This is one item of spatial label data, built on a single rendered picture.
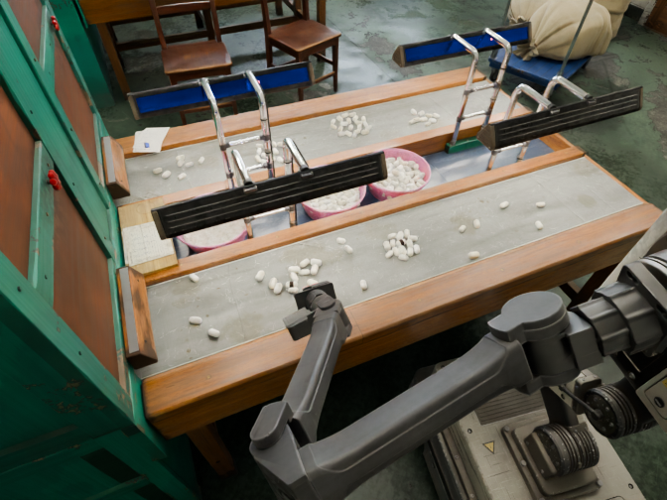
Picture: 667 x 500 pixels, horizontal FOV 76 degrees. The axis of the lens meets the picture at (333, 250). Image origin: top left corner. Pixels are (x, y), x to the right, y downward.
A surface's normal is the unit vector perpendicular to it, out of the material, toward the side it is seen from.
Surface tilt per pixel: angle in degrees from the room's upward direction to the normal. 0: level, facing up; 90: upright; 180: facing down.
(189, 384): 0
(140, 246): 0
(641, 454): 0
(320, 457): 36
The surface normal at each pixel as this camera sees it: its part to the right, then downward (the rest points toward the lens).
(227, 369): 0.02, -0.65
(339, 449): -0.30, -0.91
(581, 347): 0.01, 0.27
